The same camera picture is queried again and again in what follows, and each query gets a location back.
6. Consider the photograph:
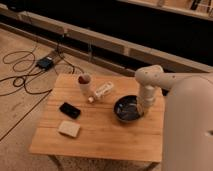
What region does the cream white gripper body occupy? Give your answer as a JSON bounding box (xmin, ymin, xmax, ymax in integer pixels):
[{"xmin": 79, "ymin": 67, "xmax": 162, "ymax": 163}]
[{"xmin": 136, "ymin": 85, "xmax": 156, "ymax": 115}]

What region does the dark ceramic bowl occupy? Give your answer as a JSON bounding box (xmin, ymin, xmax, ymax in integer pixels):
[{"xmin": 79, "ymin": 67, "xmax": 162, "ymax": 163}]
[{"xmin": 113, "ymin": 95, "xmax": 143, "ymax": 122}]

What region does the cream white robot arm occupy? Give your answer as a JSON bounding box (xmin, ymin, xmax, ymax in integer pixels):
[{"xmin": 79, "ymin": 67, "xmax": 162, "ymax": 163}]
[{"xmin": 135, "ymin": 65, "xmax": 213, "ymax": 171}]

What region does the white plastic bottle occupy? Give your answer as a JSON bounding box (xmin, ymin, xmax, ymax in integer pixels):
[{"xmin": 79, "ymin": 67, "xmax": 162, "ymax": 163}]
[{"xmin": 88, "ymin": 82, "xmax": 114, "ymax": 103}]

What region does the long wooden shelf beam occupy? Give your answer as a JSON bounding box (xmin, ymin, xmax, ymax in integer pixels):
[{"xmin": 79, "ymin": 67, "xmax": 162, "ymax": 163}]
[{"xmin": 0, "ymin": 4, "xmax": 213, "ymax": 72}]

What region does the white cup with brown ball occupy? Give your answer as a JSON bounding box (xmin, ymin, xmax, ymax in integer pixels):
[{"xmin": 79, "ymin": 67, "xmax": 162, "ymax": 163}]
[{"xmin": 78, "ymin": 74, "xmax": 91, "ymax": 97}]

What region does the wooden table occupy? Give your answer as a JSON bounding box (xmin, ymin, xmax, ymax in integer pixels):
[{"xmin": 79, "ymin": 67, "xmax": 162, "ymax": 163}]
[{"xmin": 29, "ymin": 74, "xmax": 164, "ymax": 162}]

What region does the black smartphone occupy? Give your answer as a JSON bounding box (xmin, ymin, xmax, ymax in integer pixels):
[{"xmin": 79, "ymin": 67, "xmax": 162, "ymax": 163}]
[{"xmin": 59, "ymin": 102, "xmax": 81, "ymax": 119}]

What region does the beige sponge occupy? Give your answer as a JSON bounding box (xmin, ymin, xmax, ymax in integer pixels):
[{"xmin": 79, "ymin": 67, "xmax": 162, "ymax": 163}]
[{"xmin": 58, "ymin": 121, "xmax": 80, "ymax": 137}]

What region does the black power adapter box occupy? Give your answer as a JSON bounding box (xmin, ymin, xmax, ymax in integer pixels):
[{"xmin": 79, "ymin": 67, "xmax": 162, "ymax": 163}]
[{"xmin": 36, "ymin": 57, "xmax": 54, "ymax": 70}]

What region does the black floor cable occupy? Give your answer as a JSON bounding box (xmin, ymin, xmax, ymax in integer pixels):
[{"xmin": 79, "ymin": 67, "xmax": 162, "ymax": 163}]
[{"xmin": 0, "ymin": 39, "xmax": 86, "ymax": 141}]

